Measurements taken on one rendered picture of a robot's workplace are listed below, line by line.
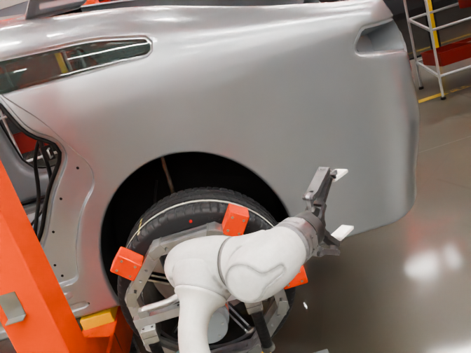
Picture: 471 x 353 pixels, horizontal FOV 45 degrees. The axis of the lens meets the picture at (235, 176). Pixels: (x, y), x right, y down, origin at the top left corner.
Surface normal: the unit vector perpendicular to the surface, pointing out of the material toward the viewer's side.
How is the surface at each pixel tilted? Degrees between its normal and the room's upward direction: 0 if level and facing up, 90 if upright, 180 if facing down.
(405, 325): 0
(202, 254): 37
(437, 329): 0
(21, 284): 90
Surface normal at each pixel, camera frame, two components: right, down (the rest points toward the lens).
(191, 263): -0.59, -0.37
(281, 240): 0.30, -0.80
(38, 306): 0.06, 0.33
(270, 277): 0.64, -0.02
